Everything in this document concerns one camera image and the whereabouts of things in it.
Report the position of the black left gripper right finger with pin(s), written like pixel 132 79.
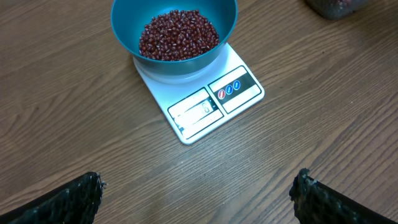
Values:
pixel 316 203

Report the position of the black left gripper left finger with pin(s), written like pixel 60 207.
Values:
pixel 77 201

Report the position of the white digital kitchen scale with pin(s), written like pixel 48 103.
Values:
pixel 197 103

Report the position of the blue plastic bowl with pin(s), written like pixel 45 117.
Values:
pixel 128 18

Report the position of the red beans in bowl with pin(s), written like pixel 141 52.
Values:
pixel 178 35

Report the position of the clear plastic container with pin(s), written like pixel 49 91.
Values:
pixel 335 9

